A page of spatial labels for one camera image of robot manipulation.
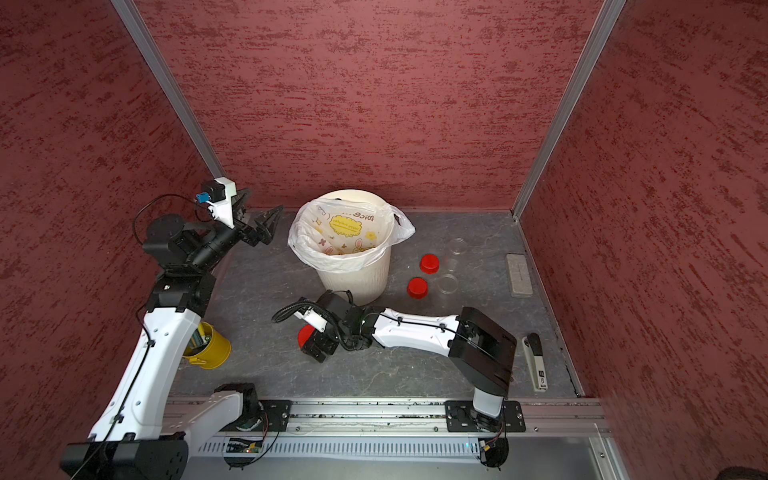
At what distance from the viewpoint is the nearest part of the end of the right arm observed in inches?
27.3

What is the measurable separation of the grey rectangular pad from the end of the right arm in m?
0.62

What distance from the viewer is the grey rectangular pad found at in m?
0.97
